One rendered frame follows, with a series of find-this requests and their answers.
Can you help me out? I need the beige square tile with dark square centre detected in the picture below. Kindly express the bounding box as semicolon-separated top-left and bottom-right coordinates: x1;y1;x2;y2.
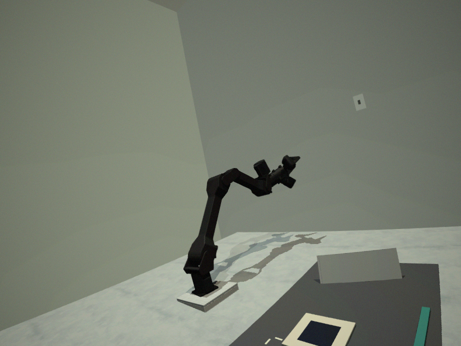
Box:
282;313;356;346

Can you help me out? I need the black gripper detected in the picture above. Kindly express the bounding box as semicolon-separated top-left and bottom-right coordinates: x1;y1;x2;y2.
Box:
271;155;301;183

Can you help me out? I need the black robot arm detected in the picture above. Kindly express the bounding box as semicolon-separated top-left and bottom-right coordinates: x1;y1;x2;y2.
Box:
183;159;296;297

